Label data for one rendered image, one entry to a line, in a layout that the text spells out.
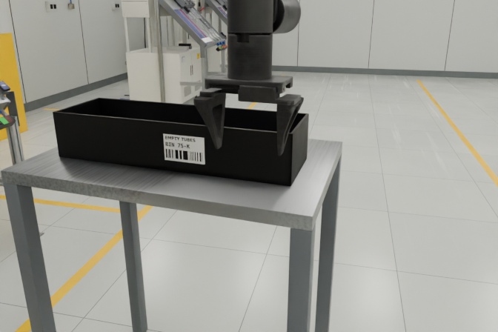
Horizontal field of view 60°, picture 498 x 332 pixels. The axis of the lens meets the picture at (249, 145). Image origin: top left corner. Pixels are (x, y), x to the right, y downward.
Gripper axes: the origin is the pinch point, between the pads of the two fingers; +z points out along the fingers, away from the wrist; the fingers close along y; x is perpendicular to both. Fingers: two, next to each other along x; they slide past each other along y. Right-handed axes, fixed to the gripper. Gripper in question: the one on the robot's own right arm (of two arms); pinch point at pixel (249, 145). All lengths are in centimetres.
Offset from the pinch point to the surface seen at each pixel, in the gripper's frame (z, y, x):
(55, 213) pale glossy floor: 93, 159, -128
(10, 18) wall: -13, 364, -312
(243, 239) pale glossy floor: 93, 47, -135
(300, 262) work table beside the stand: 26.4, -4.8, -16.0
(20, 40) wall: 9, 365, -322
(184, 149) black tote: 10.7, 23.2, -26.6
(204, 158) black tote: 12.4, 18.8, -26.7
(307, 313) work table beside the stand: 37.2, -6.5, -16.4
